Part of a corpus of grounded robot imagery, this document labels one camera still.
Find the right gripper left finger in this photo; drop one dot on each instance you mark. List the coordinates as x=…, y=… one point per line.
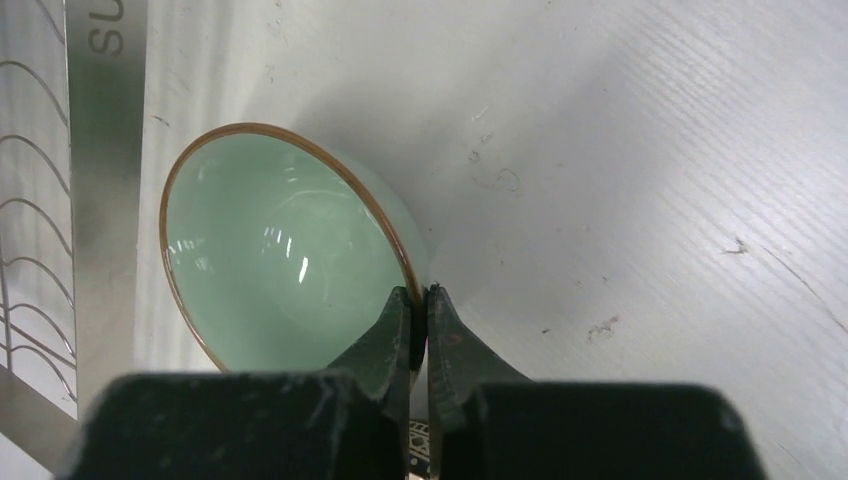
x=346, y=421

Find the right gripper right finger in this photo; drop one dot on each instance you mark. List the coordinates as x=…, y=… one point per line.
x=489, y=421

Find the mint green bowl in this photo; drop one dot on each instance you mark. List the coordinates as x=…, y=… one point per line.
x=280, y=253

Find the steel two-tier dish rack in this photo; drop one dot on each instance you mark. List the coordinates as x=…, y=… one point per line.
x=72, y=94

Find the dark patterned cream bowl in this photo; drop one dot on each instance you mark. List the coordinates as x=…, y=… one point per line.
x=419, y=449

